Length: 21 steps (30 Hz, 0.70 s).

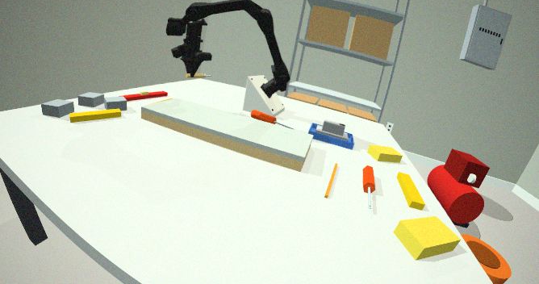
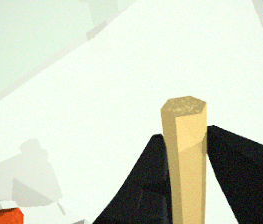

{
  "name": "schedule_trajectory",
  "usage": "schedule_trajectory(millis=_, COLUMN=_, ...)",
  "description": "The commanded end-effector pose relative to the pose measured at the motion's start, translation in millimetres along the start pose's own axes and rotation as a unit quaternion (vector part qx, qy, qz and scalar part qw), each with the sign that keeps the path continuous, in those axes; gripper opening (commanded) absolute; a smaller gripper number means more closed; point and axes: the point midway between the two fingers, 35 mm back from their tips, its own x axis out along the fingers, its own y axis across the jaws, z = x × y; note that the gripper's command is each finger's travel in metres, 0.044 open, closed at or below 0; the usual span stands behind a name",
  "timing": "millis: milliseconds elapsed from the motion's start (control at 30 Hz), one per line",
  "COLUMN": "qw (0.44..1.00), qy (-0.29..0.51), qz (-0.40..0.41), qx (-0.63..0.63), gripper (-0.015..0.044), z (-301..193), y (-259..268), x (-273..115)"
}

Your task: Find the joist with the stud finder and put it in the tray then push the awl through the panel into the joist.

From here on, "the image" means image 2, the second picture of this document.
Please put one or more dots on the white panel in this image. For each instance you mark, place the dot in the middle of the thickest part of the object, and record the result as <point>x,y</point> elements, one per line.
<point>33,30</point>

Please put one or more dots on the awl with tan wooden handle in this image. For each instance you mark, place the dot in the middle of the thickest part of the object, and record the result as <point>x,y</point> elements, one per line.
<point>184,127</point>

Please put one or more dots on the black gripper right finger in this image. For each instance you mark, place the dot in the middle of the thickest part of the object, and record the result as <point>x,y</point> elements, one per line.
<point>237,164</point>

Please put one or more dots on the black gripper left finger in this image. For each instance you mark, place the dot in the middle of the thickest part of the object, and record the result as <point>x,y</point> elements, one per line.
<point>146,194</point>

